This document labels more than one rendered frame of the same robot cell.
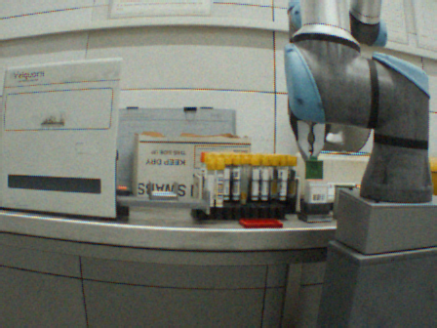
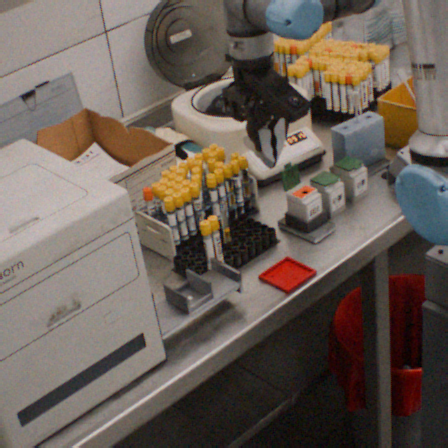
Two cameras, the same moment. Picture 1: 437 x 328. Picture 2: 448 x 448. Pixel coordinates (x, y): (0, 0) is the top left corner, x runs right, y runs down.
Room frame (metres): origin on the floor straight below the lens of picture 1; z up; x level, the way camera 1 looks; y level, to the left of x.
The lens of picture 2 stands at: (0.51, 0.58, 1.72)
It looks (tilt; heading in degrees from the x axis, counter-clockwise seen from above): 32 degrees down; 330
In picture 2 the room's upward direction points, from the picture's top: 9 degrees counter-clockwise
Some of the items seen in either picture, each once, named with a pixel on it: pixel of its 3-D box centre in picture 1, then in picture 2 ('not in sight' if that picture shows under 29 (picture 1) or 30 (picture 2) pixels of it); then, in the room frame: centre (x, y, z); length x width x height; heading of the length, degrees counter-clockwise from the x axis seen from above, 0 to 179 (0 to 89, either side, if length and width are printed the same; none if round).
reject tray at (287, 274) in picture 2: (260, 224); (287, 274); (1.46, -0.08, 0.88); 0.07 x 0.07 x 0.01; 8
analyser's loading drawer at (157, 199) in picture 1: (150, 195); (178, 303); (1.48, 0.12, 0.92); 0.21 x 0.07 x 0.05; 98
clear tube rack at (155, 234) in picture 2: (247, 194); (198, 210); (1.69, -0.06, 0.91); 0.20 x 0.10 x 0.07; 98
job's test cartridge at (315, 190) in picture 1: (316, 196); (304, 207); (1.55, -0.19, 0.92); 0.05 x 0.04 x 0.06; 8
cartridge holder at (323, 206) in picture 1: (315, 211); (306, 220); (1.55, -0.19, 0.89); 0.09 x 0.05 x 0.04; 8
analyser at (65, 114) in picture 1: (61, 136); (24, 286); (1.54, 0.32, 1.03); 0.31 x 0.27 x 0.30; 98
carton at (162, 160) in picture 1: (186, 167); (85, 183); (1.88, 0.07, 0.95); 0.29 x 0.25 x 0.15; 8
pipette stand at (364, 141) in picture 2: not in sight; (358, 145); (1.64, -0.40, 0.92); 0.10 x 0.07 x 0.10; 90
